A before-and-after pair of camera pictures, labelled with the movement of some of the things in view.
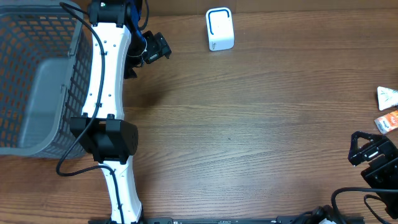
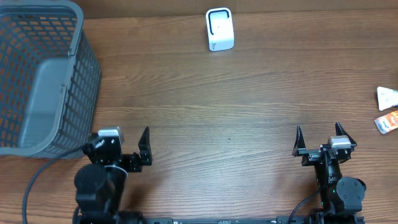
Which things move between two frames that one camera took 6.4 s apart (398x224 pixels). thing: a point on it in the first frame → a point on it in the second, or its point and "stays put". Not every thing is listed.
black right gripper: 377,175 → 310,155
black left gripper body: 155,49 → 132,162
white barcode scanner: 220,28 stays put
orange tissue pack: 387,122 stays put
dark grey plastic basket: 46,65 stays put
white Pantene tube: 387,98 stays put
